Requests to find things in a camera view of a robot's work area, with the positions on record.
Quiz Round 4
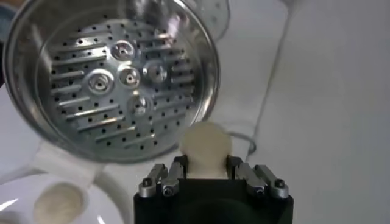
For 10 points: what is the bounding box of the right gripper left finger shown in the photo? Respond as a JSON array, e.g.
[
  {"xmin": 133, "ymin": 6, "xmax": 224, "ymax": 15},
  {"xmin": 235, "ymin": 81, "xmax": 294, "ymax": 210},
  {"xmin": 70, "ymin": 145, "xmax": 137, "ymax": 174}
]
[{"xmin": 138, "ymin": 155, "xmax": 188, "ymax": 198}]

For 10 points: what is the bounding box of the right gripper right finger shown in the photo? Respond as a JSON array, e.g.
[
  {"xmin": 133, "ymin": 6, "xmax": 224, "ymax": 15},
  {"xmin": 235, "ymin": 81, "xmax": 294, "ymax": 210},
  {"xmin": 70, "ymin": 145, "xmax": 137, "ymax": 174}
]
[{"xmin": 227, "ymin": 155, "xmax": 289, "ymax": 200}]

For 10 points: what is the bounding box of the white steamed baozi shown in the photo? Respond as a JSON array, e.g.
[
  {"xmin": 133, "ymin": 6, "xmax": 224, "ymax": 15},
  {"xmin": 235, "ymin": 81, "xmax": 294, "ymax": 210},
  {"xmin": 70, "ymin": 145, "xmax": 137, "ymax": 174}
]
[
  {"xmin": 179, "ymin": 121, "xmax": 233, "ymax": 180},
  {"xmin": 32, "ymin": 181, "xmax": 87, "ymax": 224}
]

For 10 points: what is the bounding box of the perforated steel steamer basket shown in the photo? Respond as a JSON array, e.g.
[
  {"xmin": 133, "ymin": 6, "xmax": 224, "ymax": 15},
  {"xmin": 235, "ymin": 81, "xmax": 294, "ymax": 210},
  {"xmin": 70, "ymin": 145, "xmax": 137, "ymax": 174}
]
[{"xmin": 2, "ymin": 0, "xmax": 221, "ymax": 189}]

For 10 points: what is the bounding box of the white round plate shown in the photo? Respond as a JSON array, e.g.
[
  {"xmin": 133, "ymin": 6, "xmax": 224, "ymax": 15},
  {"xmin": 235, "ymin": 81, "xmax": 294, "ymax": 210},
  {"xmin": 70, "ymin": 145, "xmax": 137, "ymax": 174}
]
[{"xmin": 0, "ymin": 173, "xmax": 133, "ymax": 224}]

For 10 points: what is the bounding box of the cooker power cord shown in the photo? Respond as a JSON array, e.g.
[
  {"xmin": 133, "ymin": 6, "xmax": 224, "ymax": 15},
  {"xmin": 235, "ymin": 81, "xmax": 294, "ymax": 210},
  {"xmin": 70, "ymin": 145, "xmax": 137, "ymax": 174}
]
[{"xmin": 227, "ymin": 130, "xmax": 257, "ymax": 156}]

